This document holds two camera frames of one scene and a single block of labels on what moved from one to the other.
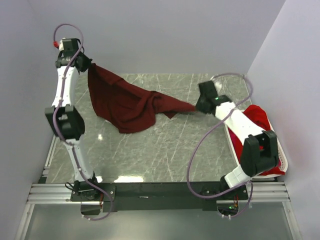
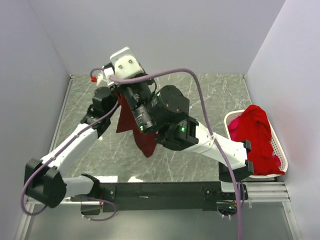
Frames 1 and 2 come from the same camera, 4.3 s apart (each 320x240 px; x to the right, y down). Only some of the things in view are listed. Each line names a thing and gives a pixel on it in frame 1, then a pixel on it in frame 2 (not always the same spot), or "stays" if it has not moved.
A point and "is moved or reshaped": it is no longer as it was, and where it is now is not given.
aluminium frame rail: [55, 193] stays
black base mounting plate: [158, 196] stays
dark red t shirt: [129, 107] is moved or reshaped
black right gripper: [198, 106] -> [120, 87]
